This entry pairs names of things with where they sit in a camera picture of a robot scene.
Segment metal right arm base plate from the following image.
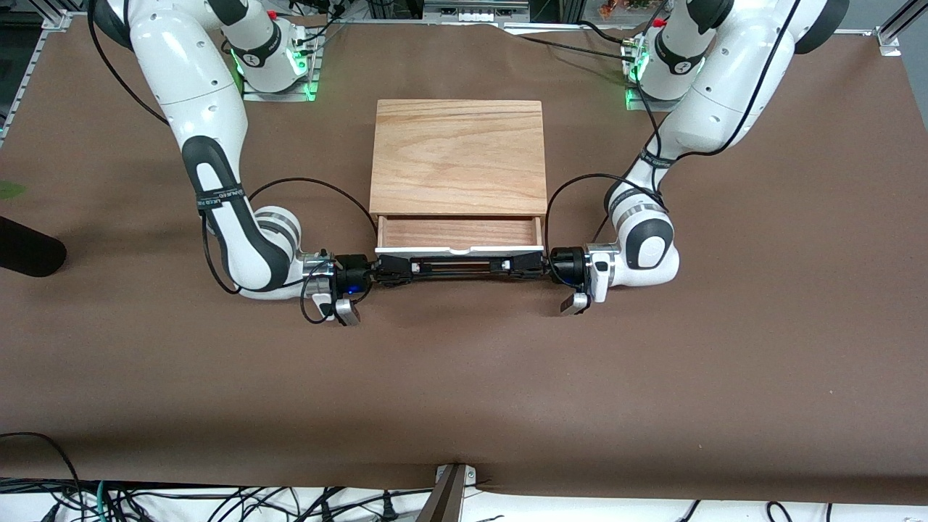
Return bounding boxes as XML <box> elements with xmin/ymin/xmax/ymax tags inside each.
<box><xmin>241</xmin><ymin>33</ymin><xmax>320</xmax><ymax>102</ymax></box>

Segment black looped floor cable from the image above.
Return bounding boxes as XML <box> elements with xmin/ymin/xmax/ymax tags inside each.
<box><xmin>0</xmin><ymin>432</ymin><xmax>88</xmax><ymax>522</ymax></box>

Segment black base cable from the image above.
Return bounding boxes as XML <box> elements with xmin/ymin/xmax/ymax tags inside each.
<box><xmin>507</xmin><ymin>18</ymin><xmax>639</xmax><ymax>62</ymax></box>

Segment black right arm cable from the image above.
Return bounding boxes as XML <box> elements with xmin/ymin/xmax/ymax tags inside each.
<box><xmin>87</xmin><ymin>0</ymin><xmax>379</xmax><ymax>325</ymax></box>

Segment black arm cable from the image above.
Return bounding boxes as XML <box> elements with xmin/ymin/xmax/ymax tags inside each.
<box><xmin>544</xmin><ymin>0</ymin><xmax>802</xmax><ymax>251</ymax></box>
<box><xmin>87</xmin><ymin>0</ymin><xmax>379</xmax><ymax>325</ymax></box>

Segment black right arm strap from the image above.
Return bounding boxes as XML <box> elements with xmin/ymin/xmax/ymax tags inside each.
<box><xmin>194</xmin><ymin>185</ymin><xmax>247</xmax><ymax>212</ymax></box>

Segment wooden drawer cabinet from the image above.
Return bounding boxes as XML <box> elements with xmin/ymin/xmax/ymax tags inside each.
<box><xmin>368</xmin><ymin>99</ymin><xmax>549</xmax><ymax>218</ymax></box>

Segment aluminium frame profile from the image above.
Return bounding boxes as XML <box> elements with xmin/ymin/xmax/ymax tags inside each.
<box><xmin>0</xmin><ymin>9</ymin><xmax>77</xmax><ymax>142</ymax></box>
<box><xmin>876</xmin><ymin>0</ymin><xmax>928</xmax><ymax>57</ymax></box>

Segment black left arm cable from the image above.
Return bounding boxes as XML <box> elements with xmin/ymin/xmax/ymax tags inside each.
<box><xmin>544</xmin><ymin>0</ymin><xmax>802</xmax><ymax>251</ymax></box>

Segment brown camera mount bracket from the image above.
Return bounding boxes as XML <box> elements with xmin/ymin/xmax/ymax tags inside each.
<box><xmin>417</xmin><ymin>464</ymin><xmax>479</xmax><ymax>522</ymax></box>

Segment brown table cover sheet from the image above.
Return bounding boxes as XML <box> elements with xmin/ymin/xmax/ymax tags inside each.
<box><xmin>0</xmin><ymin>18</ymin><xmax>928</xmax><ymax>506</ymax></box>

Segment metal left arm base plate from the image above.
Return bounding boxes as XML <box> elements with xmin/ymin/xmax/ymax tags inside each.
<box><xmin>625</xmin><ymin>83</ymin><xmax>686</xmax><ymax>113</ymax></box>

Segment black cylindrical object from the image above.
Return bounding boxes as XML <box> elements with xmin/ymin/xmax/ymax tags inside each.
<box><xmin>0</xmin><ymin>215</ymin><xmax>67</xmax><ymax>277</ymax></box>

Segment black drawer handle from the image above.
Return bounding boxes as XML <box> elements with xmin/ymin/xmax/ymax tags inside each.
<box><xmin>410</xmin><ymin>255</ymin><xmax>512</xmax><ymax>278</ymax></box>

